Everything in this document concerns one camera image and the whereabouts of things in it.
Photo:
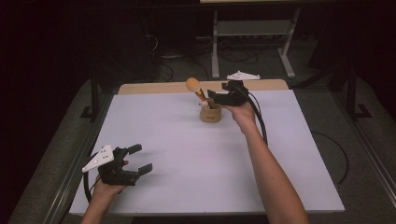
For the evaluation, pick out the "person's left hand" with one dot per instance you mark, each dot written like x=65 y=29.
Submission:
x=106 y=191

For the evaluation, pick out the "black metal stand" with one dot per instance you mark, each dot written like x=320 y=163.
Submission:
x=94 y=93
x=352 y=93

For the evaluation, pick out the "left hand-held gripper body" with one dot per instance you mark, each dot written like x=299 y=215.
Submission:
x=116 y=174

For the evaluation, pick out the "person's right hand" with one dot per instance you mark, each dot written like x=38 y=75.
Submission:
x=244 y=116

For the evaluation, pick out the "round wooden brush holder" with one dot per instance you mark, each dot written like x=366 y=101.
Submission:
x=211 y=116

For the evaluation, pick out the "metal stand frame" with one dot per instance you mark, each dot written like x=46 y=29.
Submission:
x=253 y=28

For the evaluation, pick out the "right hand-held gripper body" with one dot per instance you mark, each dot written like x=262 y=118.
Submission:
x=236 y=96

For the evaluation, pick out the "metal frame rail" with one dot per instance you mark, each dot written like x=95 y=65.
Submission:
x=79 y=161
x=370 y=152

